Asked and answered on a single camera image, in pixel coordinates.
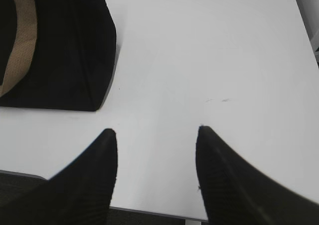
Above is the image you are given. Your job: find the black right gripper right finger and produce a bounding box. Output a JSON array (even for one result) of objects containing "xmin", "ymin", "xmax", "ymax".
[{"xmin": 195, "ymin": 126, "xmax": 319, "ymax": 225}]

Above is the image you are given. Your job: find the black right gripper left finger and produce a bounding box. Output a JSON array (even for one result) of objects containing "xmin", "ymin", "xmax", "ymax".
[{"xmin": 0, "ymin": 128, "xmax": 118, "ymax": 225}]

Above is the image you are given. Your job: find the black bag with tan handles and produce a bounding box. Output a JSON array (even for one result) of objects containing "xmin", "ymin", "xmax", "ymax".
[{"xmin": 0, "ymin": 0, "xmax": 117, "ymax": 112}]

